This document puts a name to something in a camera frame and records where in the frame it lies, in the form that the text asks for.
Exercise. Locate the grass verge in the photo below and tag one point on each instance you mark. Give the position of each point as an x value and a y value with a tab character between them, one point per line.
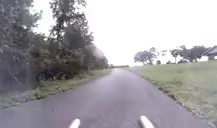
52	86

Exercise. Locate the building with pitched roof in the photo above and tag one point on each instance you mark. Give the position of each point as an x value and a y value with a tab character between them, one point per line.
212	52

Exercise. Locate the robot's own part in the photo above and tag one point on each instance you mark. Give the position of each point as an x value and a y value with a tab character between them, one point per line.
146	122
74	123

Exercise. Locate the wood of dense trees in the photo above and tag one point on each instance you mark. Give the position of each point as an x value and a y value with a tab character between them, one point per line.
36	46

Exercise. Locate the row of distant trees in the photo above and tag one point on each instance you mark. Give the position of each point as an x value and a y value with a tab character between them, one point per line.
169	55

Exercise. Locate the grass field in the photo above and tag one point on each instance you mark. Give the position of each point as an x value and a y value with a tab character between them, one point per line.
189	83

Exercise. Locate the grey asphalt road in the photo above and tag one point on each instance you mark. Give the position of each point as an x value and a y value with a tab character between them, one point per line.
109	100

